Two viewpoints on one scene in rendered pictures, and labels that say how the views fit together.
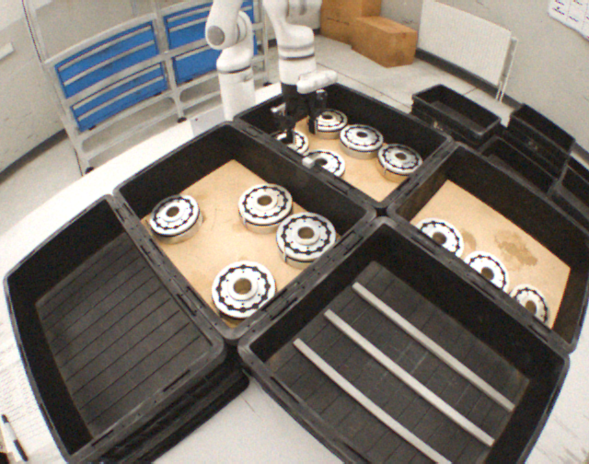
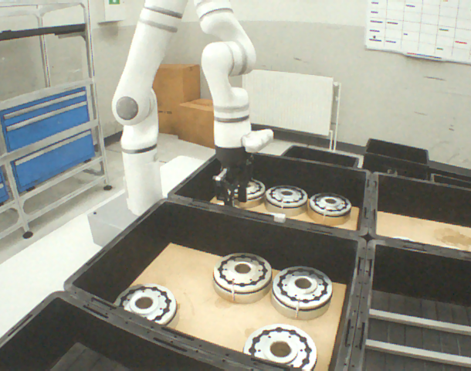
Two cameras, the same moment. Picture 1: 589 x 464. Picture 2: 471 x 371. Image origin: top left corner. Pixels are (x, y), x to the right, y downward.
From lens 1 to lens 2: 0.27 m
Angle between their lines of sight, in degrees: 32
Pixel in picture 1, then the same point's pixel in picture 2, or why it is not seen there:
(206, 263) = not seen: hidden behind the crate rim
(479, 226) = (418, 234)
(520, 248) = (457, 236)
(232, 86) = (142, 167)
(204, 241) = (194, 327)
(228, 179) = (178, 262)
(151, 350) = not seen: outside the picture
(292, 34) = (235, 93)
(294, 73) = (237, 134)
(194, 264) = not seen: hidden behind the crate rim
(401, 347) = (436, 342)
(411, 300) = (414, 304)
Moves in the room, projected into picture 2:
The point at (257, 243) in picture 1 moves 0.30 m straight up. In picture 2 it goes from (253, 311) to (260, 133)
